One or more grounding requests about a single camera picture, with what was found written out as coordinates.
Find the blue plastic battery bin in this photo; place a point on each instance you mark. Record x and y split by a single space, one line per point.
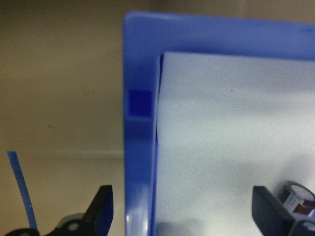
137 147

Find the white foam liner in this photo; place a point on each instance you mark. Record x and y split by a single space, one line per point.
221 123

